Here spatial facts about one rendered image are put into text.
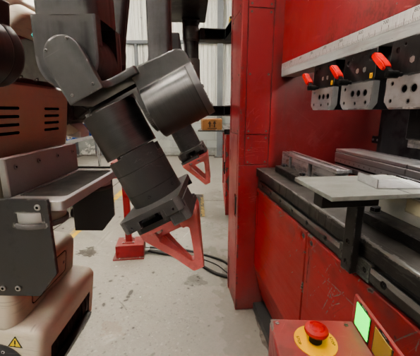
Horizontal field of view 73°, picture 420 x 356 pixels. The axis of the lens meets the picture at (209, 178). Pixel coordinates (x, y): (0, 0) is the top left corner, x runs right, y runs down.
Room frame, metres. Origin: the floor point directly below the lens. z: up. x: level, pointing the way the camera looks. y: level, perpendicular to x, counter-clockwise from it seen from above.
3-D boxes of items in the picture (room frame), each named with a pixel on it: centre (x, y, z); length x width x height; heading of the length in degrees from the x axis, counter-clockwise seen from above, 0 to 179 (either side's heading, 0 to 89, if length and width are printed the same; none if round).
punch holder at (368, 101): (0.90, -0.48, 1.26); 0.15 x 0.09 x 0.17; 8
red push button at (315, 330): (0.42, -0.18, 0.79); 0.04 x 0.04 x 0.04
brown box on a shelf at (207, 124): (2.95, -0.02, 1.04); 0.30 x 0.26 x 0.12; 179
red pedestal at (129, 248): (2.18, 0.67, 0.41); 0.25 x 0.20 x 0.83; 98
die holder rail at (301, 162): (1.22, -0.44, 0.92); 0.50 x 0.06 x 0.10; 8
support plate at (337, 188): (0.66, -0.37, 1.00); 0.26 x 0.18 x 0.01; 98
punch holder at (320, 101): (1.10, -0.45, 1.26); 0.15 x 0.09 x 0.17; 8
